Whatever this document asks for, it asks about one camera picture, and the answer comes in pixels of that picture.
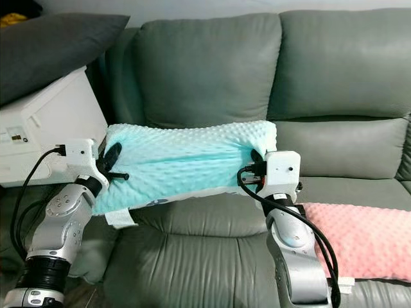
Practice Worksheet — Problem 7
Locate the mint dotted plush pillow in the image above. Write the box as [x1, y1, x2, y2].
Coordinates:
[95, 120, 278, 229]

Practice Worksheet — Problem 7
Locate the grey-green leather sofa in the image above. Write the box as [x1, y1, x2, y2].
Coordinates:
[0, 10, 411, 308]

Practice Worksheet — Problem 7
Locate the pink dotted plush pillow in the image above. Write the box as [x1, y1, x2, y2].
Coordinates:
[301, 202, 411, 295]

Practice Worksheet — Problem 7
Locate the white appliance box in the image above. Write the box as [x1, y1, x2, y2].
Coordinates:
[0, 66, 109, 189]

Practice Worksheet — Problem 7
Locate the dark grey cushion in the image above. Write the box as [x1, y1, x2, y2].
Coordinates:
[0, 14, 131, 107]

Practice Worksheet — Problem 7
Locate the yellow cloth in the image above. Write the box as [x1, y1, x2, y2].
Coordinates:
[0, 13, 19, 28]

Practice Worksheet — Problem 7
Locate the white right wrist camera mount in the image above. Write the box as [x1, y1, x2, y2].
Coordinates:
[262, 151, 304, 197]

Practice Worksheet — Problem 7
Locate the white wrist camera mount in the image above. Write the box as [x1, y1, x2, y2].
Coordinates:
[63, 138, 105, 188]
[262, 151, 304, 197]

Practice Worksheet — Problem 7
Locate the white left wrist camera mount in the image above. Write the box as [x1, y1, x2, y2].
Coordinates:
[63, 138, 105, 188]

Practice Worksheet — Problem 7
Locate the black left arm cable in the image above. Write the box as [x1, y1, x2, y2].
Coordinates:
[9, 146, 69, 261]

